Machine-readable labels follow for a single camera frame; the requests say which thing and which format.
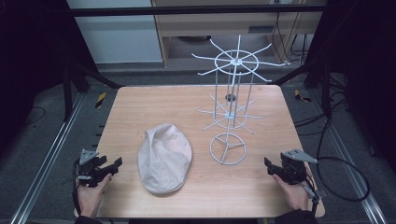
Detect thin black floor cable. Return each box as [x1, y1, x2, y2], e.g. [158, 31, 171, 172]
[23, 105, 47, 126]

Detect beige flat cap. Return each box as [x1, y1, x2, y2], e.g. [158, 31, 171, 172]
[136, 123, 193, 196]

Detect yellow black tape strip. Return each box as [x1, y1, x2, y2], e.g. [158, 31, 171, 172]
[94, 91, 107, 109]
[293, 89, 313, 104]

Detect wooden desk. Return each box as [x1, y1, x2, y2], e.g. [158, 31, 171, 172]
[150, 0, 329, 68]

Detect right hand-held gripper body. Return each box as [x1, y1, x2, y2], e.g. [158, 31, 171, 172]
[277, 148, 318, 186]

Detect person's left hand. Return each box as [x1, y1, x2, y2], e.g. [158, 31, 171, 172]
[76, 173, 113, 218]

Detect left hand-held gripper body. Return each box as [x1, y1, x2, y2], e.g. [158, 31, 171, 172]
[74, 148, 108, 189]

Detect hanging black desk cables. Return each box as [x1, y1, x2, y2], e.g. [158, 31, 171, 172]
[270, 11, 310, 65]

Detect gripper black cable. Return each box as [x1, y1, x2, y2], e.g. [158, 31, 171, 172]
[71, 158, 82, 217]
[300, 178, 323, 217]

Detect looped black floor cable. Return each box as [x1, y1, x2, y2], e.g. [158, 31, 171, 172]
[316, 118, 372, 203]

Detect aluminium floor rail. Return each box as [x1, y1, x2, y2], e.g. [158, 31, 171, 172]
[306, 88, 389, 224]
[8, 92, 86, 224]

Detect bundle of black floor cables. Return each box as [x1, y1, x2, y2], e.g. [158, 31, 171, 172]
[293, 74, 351, 137]

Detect white cabinet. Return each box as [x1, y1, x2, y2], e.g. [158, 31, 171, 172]
[66, 0, 164, 65]

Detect white wire display rack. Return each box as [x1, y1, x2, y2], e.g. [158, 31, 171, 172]
[191, 34, 292, 166]

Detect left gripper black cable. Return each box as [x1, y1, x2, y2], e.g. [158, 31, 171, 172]
[71, 158, 82, 217]

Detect person's right hand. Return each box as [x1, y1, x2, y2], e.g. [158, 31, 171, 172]
[272, 173, 311, 213]

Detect black frame leg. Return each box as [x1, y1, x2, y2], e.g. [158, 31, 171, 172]
[273, 60, 333, 119]
[61, 59, 124, 123]

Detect black horizontal frame bar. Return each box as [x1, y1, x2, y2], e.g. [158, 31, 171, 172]
[66, 4, 328, 17]

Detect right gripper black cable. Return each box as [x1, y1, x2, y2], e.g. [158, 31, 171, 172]
[300, 178, 323, 217]

